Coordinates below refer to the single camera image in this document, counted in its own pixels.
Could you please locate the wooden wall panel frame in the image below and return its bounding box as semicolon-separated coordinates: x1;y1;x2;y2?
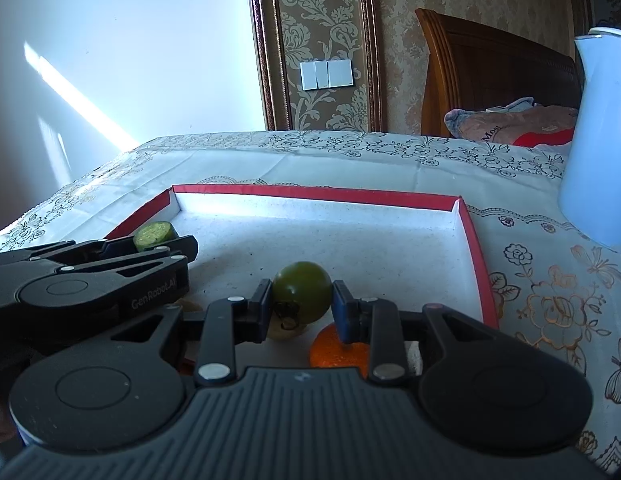
245;0;389;133

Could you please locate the pale yellow fruit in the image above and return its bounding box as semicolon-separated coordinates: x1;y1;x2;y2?
268;317;308;342

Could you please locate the white light switch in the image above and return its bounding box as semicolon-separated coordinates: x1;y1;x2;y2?
299;58;354;92

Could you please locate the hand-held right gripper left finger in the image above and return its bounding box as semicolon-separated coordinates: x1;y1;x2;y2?
110;278;275;386

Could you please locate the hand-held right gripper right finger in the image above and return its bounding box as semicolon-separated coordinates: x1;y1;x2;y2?
332;280;497;382

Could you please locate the cucumber piece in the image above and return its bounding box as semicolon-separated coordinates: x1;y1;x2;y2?
133;221;179;254

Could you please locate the white floral tablecloth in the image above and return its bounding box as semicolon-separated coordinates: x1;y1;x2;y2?
0;130;621;476

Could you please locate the red and white tray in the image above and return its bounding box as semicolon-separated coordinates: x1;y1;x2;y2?
104;183;500;378

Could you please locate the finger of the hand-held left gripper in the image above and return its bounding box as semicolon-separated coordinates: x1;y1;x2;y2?
0;236;198;267
35;249;190;286

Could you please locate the red striped pillow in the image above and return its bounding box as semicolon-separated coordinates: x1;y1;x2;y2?
513;128;576;148

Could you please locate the orange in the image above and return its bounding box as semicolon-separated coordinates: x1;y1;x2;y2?
309;324;371;378

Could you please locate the striped pillow and bedding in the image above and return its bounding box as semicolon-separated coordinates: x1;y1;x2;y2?
445;97;580;145

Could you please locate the green tomato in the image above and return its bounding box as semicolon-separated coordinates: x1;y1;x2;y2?
272;261;334;331

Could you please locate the white kettle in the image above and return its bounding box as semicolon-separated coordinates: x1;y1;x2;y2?
557;27;621;253

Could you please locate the wooden headboard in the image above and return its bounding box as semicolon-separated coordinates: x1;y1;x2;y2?
415;7;584;138

